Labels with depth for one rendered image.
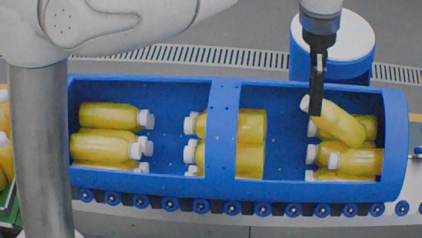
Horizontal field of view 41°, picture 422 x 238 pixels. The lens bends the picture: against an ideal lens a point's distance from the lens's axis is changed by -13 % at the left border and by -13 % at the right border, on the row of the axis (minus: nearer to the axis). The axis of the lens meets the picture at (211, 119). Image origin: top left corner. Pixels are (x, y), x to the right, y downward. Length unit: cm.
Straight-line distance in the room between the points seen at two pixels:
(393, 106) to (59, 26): 93
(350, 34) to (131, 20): 131
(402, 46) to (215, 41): 112
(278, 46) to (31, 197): 264
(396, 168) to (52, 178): 79
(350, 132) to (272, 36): 214
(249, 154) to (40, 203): 62
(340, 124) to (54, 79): 76
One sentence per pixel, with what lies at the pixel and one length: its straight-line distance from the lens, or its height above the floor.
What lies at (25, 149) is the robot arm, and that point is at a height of 157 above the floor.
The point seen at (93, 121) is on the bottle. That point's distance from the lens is 156.
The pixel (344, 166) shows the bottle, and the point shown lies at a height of 110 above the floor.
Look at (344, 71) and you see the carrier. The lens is 184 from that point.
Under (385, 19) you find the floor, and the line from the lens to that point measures 380.
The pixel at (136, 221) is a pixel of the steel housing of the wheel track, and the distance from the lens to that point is 162.
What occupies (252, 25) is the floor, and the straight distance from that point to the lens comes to 359.
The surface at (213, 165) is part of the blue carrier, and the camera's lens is 137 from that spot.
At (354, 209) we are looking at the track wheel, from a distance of 154.
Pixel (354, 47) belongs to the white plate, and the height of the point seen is 104.
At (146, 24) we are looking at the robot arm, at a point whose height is 180.
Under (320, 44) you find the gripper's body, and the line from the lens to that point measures 123.
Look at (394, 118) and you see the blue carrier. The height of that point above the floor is 123.
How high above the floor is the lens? 221
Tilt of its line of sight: 46 degrees down
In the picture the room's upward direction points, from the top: 4 degrees counter-clockwise
